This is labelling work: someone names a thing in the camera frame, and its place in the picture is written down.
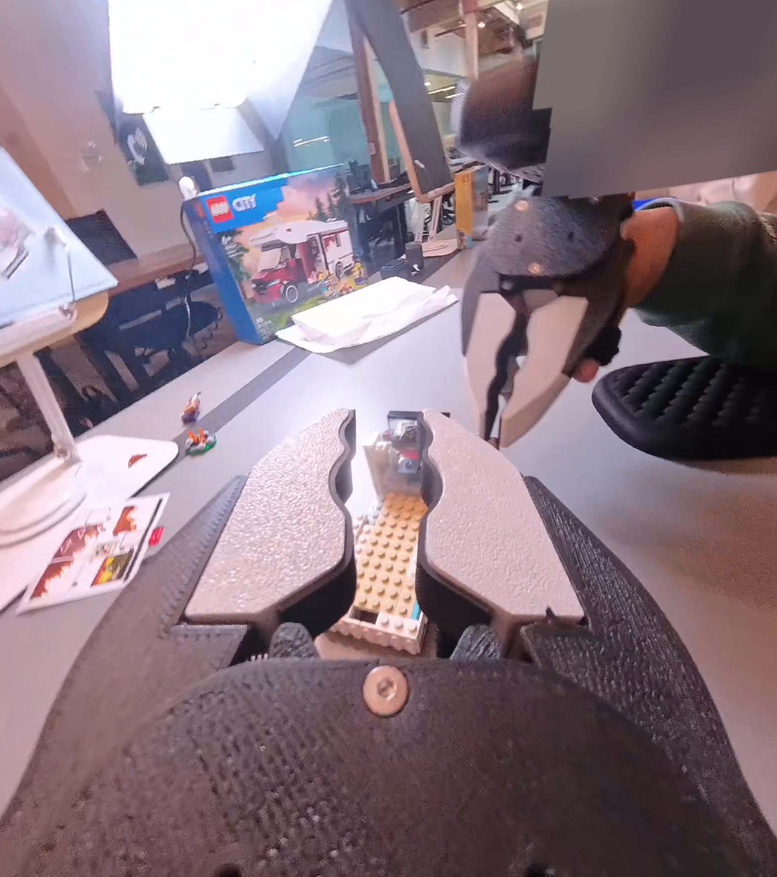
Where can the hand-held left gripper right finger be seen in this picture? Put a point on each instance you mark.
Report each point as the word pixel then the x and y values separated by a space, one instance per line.
pixel 498 548

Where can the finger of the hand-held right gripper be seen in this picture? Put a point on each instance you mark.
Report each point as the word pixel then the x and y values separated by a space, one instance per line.
pixel 546 349
pixel 487 329

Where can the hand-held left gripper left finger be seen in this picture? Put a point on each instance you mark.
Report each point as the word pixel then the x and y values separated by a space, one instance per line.
pixel 272 541

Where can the toy brick camper van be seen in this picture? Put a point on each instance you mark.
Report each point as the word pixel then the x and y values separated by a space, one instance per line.
pixel 388 548

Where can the white book stand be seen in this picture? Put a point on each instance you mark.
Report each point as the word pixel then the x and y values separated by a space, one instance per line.
pixel 107 466

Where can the instruction booklet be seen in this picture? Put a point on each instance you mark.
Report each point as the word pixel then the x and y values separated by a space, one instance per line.
pixel 32 260

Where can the person's right forearm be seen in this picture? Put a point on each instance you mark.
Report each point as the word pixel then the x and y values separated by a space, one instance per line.
pixel 738 288

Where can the grey desk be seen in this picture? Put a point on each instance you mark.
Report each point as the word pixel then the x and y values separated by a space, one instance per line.
pixel 669 548

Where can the yellow cardboard box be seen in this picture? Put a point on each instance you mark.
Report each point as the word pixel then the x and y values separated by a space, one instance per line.
pixel 465 205

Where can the white paper bag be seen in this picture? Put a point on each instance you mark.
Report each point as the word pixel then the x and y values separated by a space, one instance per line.
pixel 368 315

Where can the campfire brick build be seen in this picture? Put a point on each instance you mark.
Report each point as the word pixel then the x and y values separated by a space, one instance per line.
pixel 200 440

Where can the purple toy minifigure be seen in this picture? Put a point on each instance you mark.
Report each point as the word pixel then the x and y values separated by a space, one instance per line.
pixel 191 408

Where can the black padded rest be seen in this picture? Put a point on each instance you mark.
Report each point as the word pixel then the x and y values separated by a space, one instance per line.
pixel 717 411

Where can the sticker sheet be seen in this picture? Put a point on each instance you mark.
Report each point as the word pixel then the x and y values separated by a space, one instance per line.
pixel 87 555

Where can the black wood-rimmed panel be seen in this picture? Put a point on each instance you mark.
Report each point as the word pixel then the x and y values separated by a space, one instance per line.
pixel 402 89

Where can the toy set box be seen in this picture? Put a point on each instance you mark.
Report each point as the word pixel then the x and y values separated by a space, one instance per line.
pixel 278 253

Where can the black office chair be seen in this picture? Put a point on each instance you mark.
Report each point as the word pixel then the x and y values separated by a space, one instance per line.
pixel 141 322

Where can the long wooden table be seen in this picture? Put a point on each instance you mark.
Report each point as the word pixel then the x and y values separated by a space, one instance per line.
pixel 155 267

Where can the white studio light panel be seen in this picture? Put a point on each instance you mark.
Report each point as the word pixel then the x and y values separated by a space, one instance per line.
pixel 210 55

